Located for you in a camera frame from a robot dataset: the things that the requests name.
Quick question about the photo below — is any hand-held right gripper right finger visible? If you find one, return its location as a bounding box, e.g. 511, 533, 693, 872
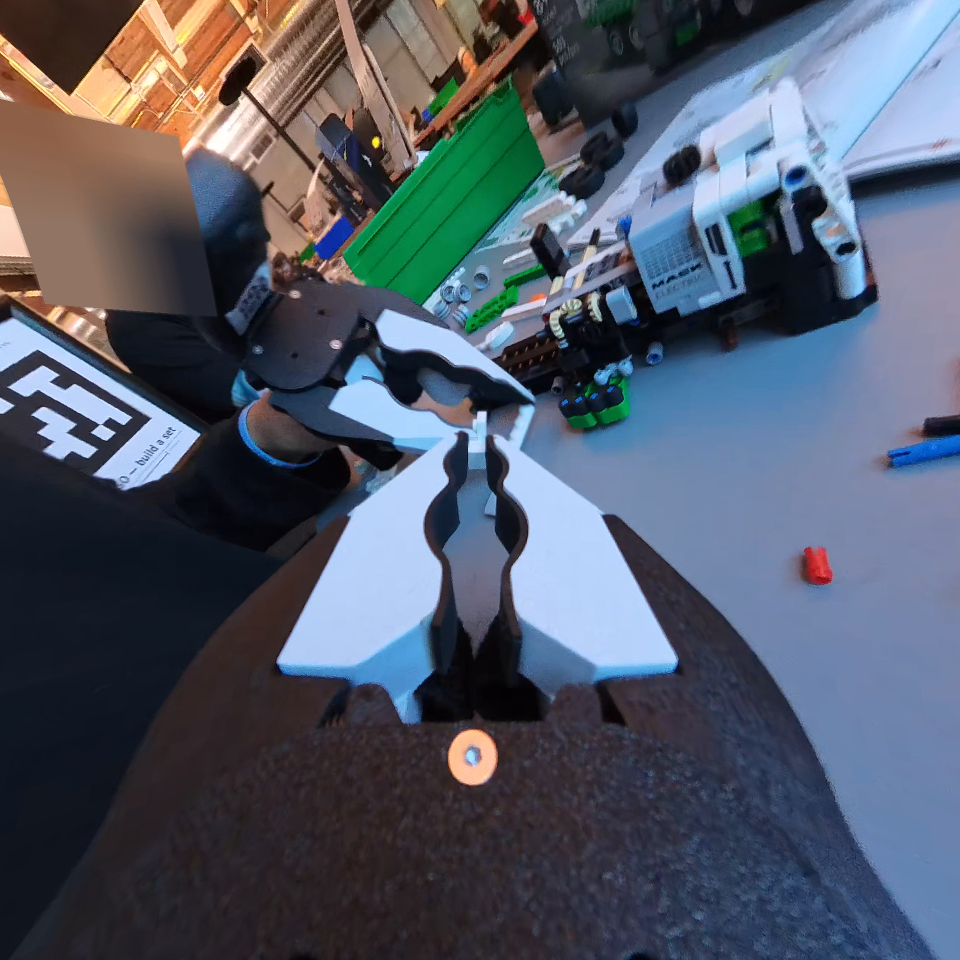
483, 433, 680, 684

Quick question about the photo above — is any blue wristband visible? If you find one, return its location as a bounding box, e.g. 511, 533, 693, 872
238, 403, 325, 469

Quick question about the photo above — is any person's torso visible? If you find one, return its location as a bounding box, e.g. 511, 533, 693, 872
0, 431, 324, 957

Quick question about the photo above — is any pile of small lego pins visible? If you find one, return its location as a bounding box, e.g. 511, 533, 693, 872
887, 414, 960, 470

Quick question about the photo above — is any green storage bin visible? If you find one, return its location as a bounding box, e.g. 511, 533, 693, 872
342, 78, 546, 305

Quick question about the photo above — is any black pole stand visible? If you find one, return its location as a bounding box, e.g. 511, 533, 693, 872
217, 58, 316, 175

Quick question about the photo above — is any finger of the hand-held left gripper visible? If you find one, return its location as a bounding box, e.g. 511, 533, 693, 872
372, 309, 535, 410
328, 378, 537, 455

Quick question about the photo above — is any lego set box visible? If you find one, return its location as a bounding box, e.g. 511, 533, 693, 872
528, 0, 721, 84

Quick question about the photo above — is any framed marker sign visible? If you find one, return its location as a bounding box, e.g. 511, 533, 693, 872
0, 296, 207, 492

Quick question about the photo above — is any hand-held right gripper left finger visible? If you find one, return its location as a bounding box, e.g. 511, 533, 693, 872
276, 431, 475, 725

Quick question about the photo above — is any instruction booklet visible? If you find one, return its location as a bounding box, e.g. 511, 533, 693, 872
600, 0, 960, 249

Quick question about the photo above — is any green lego frame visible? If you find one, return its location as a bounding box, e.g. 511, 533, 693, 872
465, 285, 520, 335

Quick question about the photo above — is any partly built lego truck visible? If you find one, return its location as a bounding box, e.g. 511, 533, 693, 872
495, 75, 880, 391

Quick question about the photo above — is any white curved panel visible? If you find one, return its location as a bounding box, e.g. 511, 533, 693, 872
333, 0, 393, 151

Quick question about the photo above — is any green white leaflet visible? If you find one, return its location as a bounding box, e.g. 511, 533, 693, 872
476, 161, 601, 255

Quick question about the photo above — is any person's left hand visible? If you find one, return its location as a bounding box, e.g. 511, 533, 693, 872
246, 396, 345, 465

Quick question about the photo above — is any person's left forearm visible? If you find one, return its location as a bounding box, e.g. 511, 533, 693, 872
120, 416, 354, 552

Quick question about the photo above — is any green black lego subassembly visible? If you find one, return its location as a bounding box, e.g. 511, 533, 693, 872
558, 375, 631, 430

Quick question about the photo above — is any cluster of white lego pieces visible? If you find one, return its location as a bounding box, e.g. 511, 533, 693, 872
521, 191, 590, 230

